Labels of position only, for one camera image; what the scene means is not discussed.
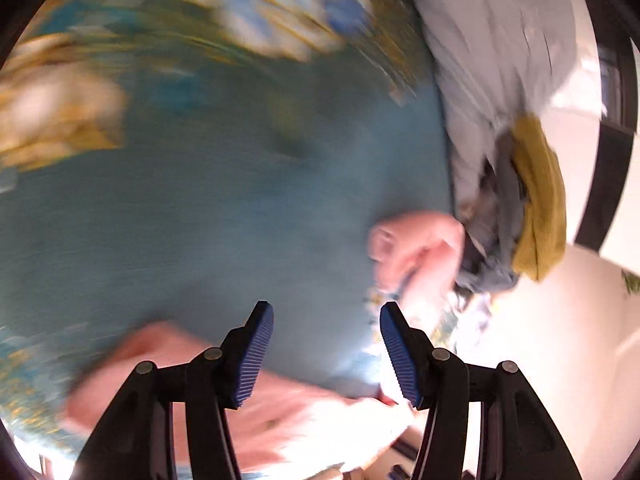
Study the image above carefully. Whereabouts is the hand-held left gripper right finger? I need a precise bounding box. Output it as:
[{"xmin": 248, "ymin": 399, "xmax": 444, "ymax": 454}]
[{"xmin": 379, "ymin": 302, "xmax": 583, "ymax": 480}]

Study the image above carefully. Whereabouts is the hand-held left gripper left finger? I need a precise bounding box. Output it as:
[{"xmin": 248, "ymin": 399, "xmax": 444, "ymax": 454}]
[{"xmin": 70, "ymin": 301, "xmax": 275, "ymax": 480}]

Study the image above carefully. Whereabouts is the pink cloth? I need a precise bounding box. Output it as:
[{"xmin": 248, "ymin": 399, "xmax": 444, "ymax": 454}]
[
  {"xmin": 65, "ymin": 322, "xmax": 416, "ymax": 473},
  {"xmin": 367, "ymin": 211, "xmax": 467, "ymax": 318}
]

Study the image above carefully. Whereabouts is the dark grey cloth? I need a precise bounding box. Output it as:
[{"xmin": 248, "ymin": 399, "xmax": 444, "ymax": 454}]
[{"xmin": 456, "ymin": 132, "xmax": 532, "ymax": 293}]

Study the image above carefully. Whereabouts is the teal floral blanket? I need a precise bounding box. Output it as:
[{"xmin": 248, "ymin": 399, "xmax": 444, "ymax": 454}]
[{"xmin": 0, "ymin": 0, "xmax": 453, "ymax": 480}]

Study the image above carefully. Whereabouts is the mustard yellow cloth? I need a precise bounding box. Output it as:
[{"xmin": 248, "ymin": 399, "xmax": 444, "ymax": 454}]
[{"xmin": 509, "ymin": 115, "xmax": 569, "ymax": 282}]

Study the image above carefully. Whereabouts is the light grey garment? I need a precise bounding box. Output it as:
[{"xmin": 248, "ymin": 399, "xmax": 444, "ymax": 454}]
[{"xmin": 397, "ymin": 0, "xmax": 603, "ymax": 221}]

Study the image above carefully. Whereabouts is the dark frame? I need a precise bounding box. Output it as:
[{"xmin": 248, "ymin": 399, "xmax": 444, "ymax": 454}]
[{"xmin": 574, "ymin": 20, "xmax": 640, "ymax": 257}]

